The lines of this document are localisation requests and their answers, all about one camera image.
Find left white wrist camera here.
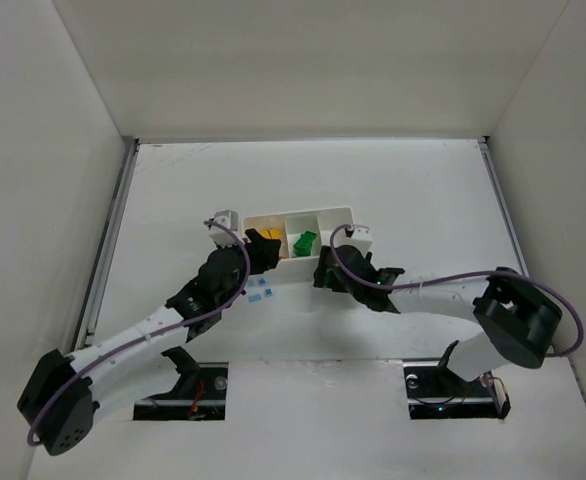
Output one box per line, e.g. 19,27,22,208
205,210,239,248

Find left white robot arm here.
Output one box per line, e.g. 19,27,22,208
17,222,281,456

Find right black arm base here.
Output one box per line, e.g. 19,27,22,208
402,341,512,420

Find small orange lego brick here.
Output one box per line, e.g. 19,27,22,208
268,228,282,240

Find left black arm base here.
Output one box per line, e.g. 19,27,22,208
133,347,229,422

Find green long lego brick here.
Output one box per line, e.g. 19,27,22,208
321,268,339,291

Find small green lego brick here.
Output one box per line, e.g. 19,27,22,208
293,231,317,258

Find yellow sloped lego brick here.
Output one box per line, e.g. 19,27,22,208
257,229,271,240

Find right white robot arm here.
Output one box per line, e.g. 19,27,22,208
313,245,562,382

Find white three-compartment bin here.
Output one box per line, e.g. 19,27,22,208
242,206,354,285

